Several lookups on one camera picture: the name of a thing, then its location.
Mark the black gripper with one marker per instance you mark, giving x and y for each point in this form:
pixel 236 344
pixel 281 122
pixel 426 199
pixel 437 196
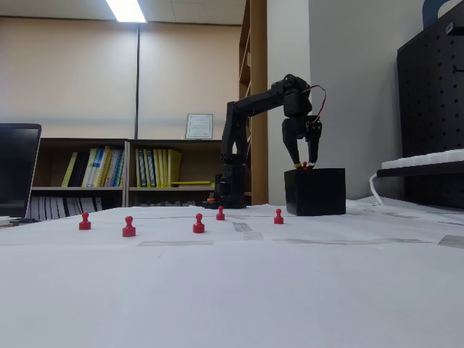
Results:
pixel 295 131

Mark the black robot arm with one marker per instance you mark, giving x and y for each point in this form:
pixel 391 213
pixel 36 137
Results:
pixel 235 116

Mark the black box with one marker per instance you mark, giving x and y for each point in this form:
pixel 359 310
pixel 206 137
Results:
pixel 315 192

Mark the framed white certificate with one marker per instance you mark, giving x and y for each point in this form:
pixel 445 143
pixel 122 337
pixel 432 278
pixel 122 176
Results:
pixel 199 127

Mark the tall wooden bookshelf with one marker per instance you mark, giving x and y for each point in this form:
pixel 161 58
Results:
pixel 259 54

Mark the black shelf ledge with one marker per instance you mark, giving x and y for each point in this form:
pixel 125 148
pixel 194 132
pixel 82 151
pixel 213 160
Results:
pixel 417 173

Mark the flat yellow folder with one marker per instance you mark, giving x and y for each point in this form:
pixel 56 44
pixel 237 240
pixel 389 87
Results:
pixel 190 182

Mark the wide yellow binder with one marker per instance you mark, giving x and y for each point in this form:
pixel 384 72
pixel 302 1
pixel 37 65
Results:
pixel 174 166

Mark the black pegboard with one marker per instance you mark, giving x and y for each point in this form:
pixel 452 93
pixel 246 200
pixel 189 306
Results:
pixel 427 90

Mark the low wooden bookshelf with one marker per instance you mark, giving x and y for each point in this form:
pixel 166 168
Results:
pixel 163 143
pixel 83 140

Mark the white paper table cover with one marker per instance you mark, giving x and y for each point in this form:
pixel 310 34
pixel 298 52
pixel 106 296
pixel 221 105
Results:
pixel 232 290

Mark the green white binder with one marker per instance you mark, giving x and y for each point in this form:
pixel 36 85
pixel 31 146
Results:
pixel 148 168

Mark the blue rounded object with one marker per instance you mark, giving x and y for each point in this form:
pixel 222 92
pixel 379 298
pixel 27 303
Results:
pixel 429 12

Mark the pale blue book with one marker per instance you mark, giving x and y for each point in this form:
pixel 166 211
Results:
pixel 116 166

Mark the white yellow book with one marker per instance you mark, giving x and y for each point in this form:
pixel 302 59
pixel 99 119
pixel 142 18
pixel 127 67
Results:
pixel 91 165

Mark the black book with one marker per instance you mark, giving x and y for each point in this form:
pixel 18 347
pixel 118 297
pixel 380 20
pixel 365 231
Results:
pixel 79 174

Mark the ceiling light panel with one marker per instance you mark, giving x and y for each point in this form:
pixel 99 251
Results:
pixel 125 11

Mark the thin yellow book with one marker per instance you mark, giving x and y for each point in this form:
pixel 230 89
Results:
pixel 69 169

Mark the white binders row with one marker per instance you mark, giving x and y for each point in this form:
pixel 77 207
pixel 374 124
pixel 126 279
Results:
pixel 54 208

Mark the laptop screen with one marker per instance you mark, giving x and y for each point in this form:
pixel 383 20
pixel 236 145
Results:
pixel 16 170

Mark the thin black wall pole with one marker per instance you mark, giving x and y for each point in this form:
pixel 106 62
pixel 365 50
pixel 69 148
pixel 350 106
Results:
pixel 138 72

